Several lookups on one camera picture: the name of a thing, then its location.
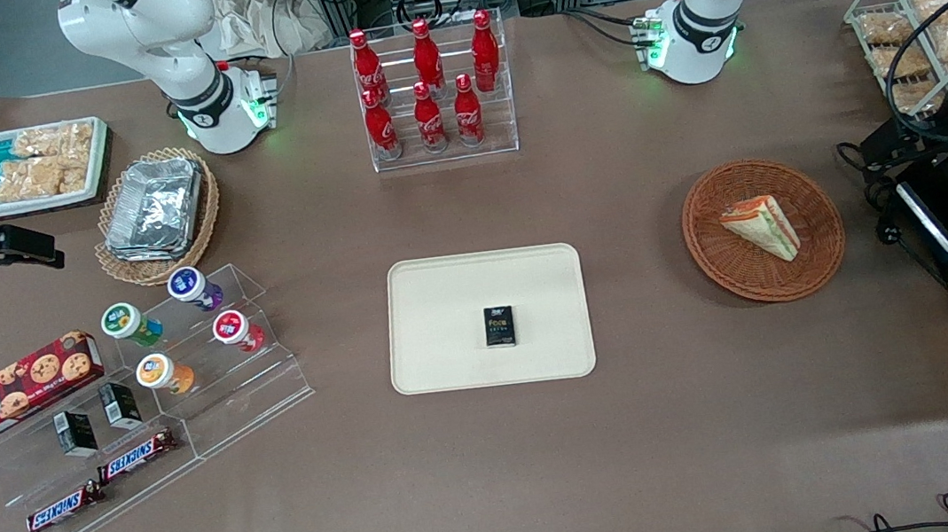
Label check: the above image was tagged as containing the triangle sandwich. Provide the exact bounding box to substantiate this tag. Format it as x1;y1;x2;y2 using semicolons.
717;192;803;270

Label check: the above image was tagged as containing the white rectangular snack tray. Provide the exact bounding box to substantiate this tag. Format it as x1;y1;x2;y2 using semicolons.
0;115;117;219

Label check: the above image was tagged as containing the light wicker basket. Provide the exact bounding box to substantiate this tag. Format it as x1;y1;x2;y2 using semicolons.
84;142;230;293

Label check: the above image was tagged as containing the brown wicker basket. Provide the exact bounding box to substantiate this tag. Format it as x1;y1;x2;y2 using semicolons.
677;150;853;313

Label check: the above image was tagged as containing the beige plastic tray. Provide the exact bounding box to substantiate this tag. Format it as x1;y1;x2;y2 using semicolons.
379;240;599;399

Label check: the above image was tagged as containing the rice cracker pack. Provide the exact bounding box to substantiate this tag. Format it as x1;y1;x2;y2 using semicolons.
12;120;98;165
0;152;93;204

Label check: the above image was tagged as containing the green lid cup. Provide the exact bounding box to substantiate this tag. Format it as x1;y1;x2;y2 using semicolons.
98;298;166;353

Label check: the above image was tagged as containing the stack of foil containers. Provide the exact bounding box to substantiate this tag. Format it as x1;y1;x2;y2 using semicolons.
98;154;212;267

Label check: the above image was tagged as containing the red Walkers cookie box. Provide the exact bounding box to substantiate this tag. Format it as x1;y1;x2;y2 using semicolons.
0;327;113;449

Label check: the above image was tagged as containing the purple lid cup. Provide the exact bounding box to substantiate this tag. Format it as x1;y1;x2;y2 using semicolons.
166;262;226;317

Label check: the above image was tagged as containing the orange lid cup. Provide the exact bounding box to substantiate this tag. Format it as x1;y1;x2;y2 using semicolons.
133;348;198;402

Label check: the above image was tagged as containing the small black carton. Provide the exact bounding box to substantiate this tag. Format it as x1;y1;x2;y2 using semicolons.
98;379;145;433
52;407;100;461

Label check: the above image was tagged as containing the red lid cup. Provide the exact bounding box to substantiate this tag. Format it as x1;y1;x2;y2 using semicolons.
209;305;269;358

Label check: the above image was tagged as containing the Snickers bar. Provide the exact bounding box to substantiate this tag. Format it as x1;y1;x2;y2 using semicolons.
93;426;183;486
21;479;111;532

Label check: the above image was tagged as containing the clear acrylic stepped stand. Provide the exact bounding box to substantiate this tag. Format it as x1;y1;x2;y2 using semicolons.
0;254;331;532

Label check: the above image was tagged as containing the white cloth bag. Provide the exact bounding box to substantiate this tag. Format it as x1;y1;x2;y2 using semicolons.
205;0;336;66

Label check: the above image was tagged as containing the red cola bottle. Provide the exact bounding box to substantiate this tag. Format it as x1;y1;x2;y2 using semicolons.
360;86;403;164
410;80;450;156
409;17;447;95
349;27;390;106
450;72;487;149
466;8;505;93

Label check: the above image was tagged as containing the clear acrylic bottle rack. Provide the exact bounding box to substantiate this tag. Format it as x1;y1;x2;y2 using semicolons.
347;6;522;175

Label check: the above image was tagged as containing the small black box gold print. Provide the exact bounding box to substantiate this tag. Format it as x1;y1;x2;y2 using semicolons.
482;304;519;350

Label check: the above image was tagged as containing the black cable with plug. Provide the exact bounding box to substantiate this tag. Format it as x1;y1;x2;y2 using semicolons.
834;130;948;297

